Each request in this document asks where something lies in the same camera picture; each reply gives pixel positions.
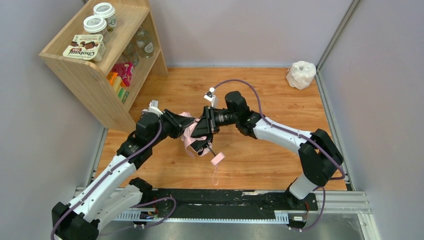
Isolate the pink folding umbrella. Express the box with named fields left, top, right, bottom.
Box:
left=179, top=112, right=226, bottom=186

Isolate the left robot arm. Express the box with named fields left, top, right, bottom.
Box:
left=50, top=109, right=195, bottom=240

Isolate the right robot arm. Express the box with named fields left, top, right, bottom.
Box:
left=184, top=91, right=344, bottom=200

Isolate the stack of coloured sponges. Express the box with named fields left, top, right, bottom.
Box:
left=106, top=72, right=130, bottom=104

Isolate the pink box on shelf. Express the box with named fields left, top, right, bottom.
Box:
left=111, top=62, right=134, bottom=87

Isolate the glass jar on shelf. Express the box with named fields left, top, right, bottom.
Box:
left=135, top=27, right=154, bottom=58

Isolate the white crumpled plastic bag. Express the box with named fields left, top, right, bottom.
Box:
left=286, top=60, right=317, bottom=90

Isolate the wooden shelf unit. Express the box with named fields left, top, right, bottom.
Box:
left=39, top=0, right=168, bottom=133

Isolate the Chobani yogurt pack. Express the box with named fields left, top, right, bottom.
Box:
left=62, top=34, right=106, bottom=63

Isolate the white lidded cup front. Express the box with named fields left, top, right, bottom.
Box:
left=83, top=15, right=110, bottom=43

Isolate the white lidded cup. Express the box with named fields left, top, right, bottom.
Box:
left=93, top=2, right=117, bottom=32
left=83, top=15, right=110, bottom=43

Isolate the white lidded cup rear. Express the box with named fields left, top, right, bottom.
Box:
left=93, top=2, right=117, bottom=32

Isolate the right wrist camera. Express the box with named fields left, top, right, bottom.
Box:
left=203, top=87, right=219, bottom=108

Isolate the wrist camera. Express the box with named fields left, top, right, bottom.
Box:
left=203, top=87, right=219, bottom=108
left=141, top=100, right=163, bottom=117

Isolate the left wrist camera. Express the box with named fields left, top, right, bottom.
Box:
left=141, top=100, right=163, bottom=117

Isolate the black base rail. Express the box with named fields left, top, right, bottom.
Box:
left=120, top=187, right=319, bottom=229

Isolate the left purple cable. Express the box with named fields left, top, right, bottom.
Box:
left=50, top=114, right=178, bottom=240

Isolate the purple cable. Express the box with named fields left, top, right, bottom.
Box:
left=213, top=79, right=347, bottom=232
left=50, top=114, right=178, bottom=240

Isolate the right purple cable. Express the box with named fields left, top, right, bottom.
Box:
left=213, top=79, right=347, bottom=232

